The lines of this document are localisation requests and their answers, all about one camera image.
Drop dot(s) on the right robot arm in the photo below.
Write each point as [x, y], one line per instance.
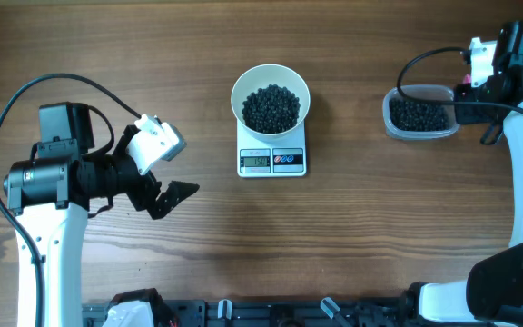
[492, 295]

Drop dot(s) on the white bowl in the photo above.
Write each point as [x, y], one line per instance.
[261, 76]

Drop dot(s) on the clear plastic container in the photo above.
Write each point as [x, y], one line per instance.
[410, 120]

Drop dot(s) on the white digital kitchen scale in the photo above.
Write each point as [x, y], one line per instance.
[269, 157]

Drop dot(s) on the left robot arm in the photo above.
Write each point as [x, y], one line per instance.
[50, 193]

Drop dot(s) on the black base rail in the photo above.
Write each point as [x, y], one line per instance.
[146, 307]

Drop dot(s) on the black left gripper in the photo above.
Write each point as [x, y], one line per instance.
[143, 197]

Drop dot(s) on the black beans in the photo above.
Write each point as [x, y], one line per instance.
[271, 110]

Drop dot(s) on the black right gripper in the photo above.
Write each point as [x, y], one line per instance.
[466, 113]

